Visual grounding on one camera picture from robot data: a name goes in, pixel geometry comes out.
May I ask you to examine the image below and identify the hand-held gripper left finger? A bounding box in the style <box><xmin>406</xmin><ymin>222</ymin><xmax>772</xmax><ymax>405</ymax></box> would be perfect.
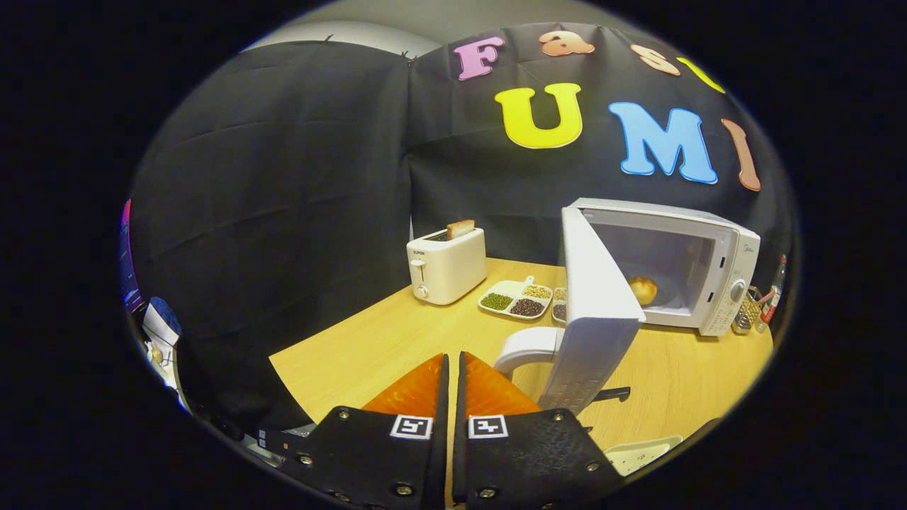
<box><xmin>283</xmin><ymin>353</ymin><xmax>451</xmax><ymax>510</ymax></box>

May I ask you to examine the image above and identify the clear plastic water bottle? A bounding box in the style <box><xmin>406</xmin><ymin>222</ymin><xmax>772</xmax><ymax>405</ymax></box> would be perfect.
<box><xmin>760</xmin><ymin>254</ymin><xmax>789</xmax><ymax>325</ymax></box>

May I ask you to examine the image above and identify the white microwave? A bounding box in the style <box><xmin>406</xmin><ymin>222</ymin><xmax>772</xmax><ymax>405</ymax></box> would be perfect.
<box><xmin>494</xmin><ymin>198</ymin><xmax>761</xmax><ymax>417</ymax></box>

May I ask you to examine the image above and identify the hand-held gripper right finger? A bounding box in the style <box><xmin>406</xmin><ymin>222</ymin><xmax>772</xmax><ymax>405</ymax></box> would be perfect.
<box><xmin>453</xmin><ymin>351</ymin><xmax>624</xmax><ymax>510</ymax></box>

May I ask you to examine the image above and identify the white toaster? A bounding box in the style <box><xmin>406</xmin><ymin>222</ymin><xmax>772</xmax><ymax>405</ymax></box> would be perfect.
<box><xmin>406</xmin><ymin>227</ymin><xmax>488</xmax><ymax>306</ymax></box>

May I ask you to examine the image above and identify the pale rectangular tray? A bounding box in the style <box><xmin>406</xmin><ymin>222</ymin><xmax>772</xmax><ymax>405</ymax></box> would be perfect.
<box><xmin>604</xmin><ymin>435</ymin><xmax>685</xmax><ymax>477</ymax></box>

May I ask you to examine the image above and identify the metal wire basket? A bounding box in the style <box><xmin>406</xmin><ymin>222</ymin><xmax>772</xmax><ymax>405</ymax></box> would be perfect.
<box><xmin>732</xmin><ymin>285</ymin><xmax>765</xmax><ymax>335</ymax></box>

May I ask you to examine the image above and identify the golden bread bun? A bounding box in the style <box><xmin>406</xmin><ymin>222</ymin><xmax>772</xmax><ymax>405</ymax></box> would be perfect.
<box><xmin>628</xmin><ymin>276</ymin><xmax>658</xmax><ymax>307</ymax></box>

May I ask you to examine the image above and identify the blue and white bundle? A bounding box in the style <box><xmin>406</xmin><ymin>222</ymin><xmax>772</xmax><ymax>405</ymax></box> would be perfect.
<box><xmin>142</xmin><ymin>296</ymin><xmax>184</xmax><ymax>348</ymax></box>

